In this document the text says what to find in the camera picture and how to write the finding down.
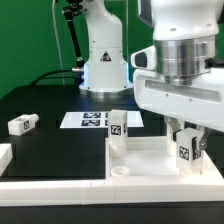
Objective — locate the printed marker sheet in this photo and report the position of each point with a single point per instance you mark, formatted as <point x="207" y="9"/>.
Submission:
<point x="75" y="120"/>

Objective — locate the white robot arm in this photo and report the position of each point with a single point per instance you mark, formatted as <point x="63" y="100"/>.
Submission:
<point x="179" y="76"/>

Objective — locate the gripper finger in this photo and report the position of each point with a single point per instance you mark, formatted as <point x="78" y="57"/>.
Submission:
<point x="173" y="127"/>
<point x="201" y="139"/>

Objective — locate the white square table top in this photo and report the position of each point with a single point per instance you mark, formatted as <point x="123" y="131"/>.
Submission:
<point x="147" y="156"/>

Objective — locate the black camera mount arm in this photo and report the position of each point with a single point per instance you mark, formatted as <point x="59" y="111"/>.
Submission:
<point x="72" y="10"/>

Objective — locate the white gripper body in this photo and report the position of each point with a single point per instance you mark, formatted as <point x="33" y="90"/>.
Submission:
<point x="202" y="103"/>

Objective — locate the white U-shaped fence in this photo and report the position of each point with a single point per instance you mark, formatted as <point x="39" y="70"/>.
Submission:
<point x="109" y="190"/>

